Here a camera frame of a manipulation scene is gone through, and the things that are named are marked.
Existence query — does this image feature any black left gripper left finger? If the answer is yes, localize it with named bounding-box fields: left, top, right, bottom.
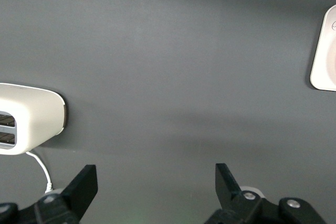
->
left=0, top=164, right=99, bottom=224

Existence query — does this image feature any white tray with rabbit print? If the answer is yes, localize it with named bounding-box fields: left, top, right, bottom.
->
left=309, top=4, right=336, bottom=92

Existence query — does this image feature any white toaster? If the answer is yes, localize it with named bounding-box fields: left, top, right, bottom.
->
left=0, top=82, right=67, bottom=156

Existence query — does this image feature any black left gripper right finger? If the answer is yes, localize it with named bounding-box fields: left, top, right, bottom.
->
left=203, top=163, right=328, bottom=224

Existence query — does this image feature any white toaster power cable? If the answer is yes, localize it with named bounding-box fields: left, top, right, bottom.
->
left=25, top=151, right=54, bottom=194

